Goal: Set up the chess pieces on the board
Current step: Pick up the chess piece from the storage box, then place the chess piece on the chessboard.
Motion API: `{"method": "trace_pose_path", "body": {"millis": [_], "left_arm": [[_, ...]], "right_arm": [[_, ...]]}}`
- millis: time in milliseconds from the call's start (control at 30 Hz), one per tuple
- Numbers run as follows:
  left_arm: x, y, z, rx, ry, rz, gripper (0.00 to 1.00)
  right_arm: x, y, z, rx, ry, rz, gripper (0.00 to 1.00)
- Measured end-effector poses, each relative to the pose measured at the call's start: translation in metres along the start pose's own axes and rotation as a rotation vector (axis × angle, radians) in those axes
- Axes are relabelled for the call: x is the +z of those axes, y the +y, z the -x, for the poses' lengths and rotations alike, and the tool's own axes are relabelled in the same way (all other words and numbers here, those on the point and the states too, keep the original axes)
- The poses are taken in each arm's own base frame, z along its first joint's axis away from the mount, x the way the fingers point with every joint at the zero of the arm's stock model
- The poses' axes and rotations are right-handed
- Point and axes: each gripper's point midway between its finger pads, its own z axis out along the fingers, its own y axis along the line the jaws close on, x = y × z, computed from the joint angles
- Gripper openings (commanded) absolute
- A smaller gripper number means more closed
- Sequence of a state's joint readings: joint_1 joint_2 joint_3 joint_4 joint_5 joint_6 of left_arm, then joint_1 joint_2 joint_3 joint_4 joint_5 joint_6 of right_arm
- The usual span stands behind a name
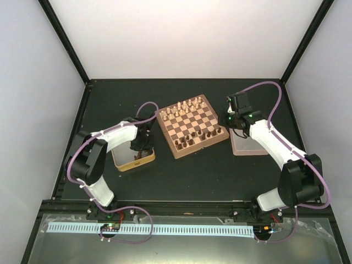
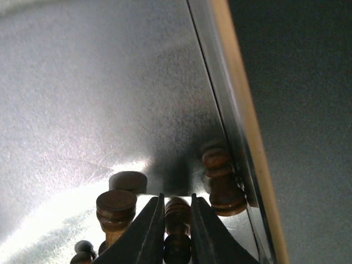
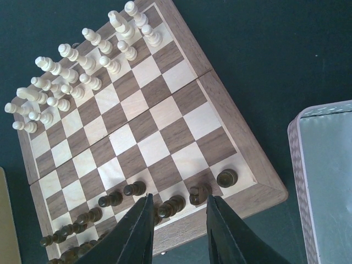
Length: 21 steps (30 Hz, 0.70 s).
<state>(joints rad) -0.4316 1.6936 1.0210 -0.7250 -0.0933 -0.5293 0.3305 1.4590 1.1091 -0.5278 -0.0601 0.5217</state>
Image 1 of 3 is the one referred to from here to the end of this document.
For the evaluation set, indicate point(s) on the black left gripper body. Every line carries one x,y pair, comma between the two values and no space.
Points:
143,144

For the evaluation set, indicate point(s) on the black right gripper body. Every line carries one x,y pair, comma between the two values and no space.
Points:
230,122

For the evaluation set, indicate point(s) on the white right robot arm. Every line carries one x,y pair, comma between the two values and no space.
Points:
301,174

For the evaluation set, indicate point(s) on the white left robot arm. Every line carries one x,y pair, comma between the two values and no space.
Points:
85,162

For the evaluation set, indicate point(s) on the gold tin with pieces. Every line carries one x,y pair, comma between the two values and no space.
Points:
125,158

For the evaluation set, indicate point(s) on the wooden chess board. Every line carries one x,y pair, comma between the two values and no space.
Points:
189,118

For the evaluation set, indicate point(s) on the silver patterned metal tray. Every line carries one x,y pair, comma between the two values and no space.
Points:
245,147

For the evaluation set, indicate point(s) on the white rook near corner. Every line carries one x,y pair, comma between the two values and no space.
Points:
164,114

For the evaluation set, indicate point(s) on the light blue slotted strip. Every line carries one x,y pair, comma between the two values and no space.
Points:
156,229

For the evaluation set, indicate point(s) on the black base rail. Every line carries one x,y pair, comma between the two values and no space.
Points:
238,211

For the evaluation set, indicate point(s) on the black frame post right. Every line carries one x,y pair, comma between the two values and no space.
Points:
307,38

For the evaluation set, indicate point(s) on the black frame post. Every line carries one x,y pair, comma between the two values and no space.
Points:
307,38
65,41

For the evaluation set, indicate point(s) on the black frame post left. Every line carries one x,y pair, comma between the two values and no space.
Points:
65,41

